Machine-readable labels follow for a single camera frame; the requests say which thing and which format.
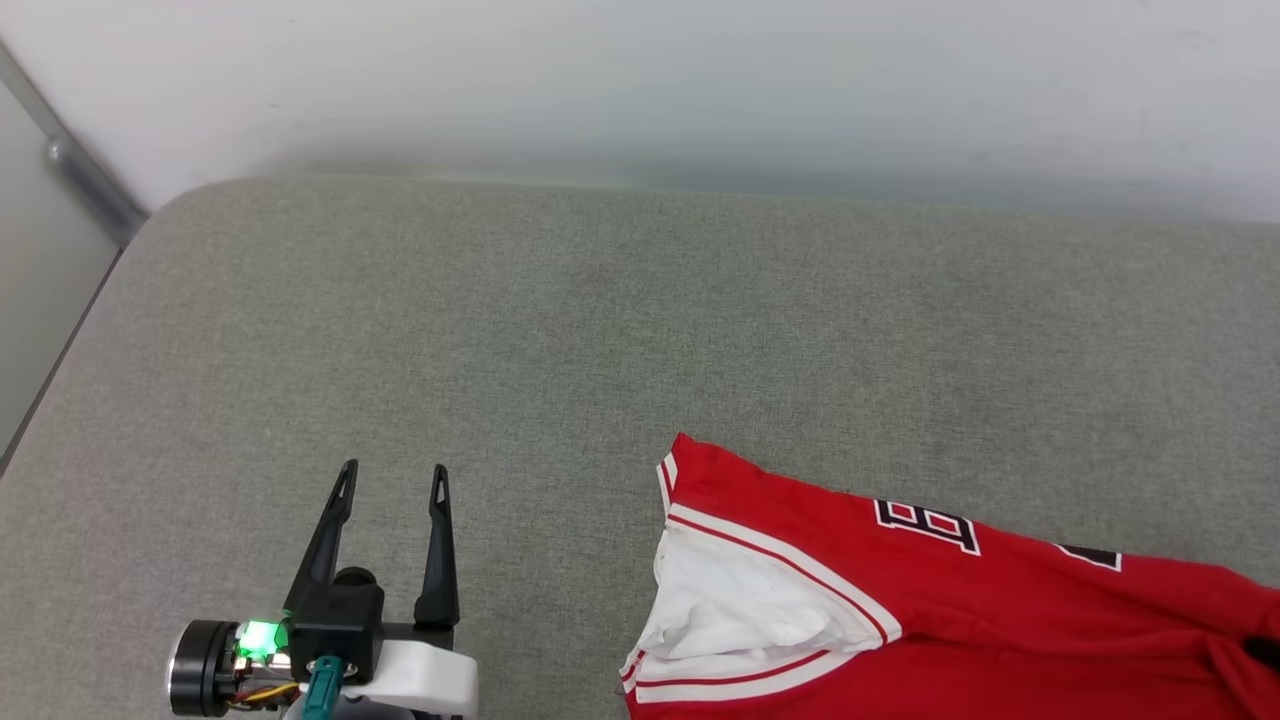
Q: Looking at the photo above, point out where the red white basketball jersey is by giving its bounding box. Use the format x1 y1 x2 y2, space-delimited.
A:
618 432 1280 720

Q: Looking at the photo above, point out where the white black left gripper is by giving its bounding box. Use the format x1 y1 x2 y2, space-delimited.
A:
166 459 480 719

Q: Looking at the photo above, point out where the light grey side panel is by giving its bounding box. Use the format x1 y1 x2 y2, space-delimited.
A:
0 80 123 471

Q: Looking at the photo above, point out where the grey metal frame strip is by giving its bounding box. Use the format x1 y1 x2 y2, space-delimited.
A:
0 40 151 251

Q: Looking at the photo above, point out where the teal cable connector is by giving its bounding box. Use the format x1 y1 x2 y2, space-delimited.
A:
300 656 346 720

